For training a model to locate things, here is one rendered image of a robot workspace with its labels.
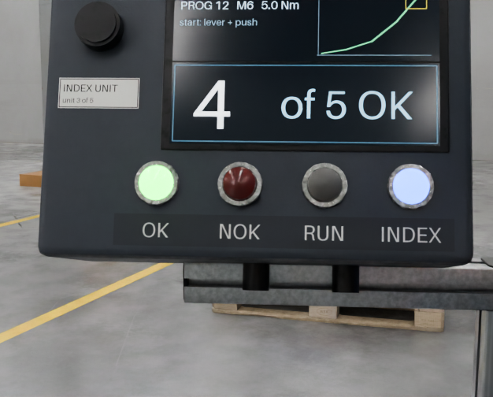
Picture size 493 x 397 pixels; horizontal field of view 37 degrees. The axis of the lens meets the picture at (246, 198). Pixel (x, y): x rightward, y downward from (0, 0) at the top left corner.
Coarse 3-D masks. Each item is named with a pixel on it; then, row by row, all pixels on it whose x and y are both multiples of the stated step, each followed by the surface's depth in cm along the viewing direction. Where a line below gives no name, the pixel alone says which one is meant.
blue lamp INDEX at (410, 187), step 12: (408, 168) 42; (420, 168) 42; (396, 180) 42; (408, 180) 42; (420, 180) 42; (432, 180) 42; (396, 192) 42; (408, 192) 42; (420, 192) 42; (432, 192) 42; (396, 204) 43; (408, 204) 42; (420, 204) 42
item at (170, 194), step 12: (144, 168) 44; (156, 168) 43; (168, 168) 43; (144, 180) 43; (156, 180) 43; (168, 180) 43; (144, 192) 43; (156, 192) 43; (168, 192) 43; (156, 204) 43
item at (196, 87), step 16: (176, 64) 44; (192, 64) 44; (208, 64) 44; (224, 64) 44; (240, 64) 44; (176, 80) 44; (192, 80) 44; (208, 80) 44; (224, 80) 44; (240, 80) 44; (176, 96) 44; (192, 96) 44; (208, 96) 44; (224, 96) 44; (240, 96) 44; (176, 112) 44; (192, 112) 44; (208, 112) 44; (224, 112) 44; (240, 112) 44; (176, 128) 44; (192, 128) 44; (208, 128) 44; (224, 128) 44; (240, 128) 44
